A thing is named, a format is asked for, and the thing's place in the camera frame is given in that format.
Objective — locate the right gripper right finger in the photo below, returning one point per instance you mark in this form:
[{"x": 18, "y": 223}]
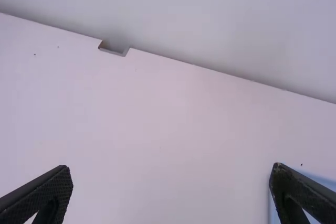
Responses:
[{"x": 283, "y": 182}]

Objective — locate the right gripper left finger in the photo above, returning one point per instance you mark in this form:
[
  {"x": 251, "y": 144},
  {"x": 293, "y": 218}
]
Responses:
[{"x": 52, "y": 182}]

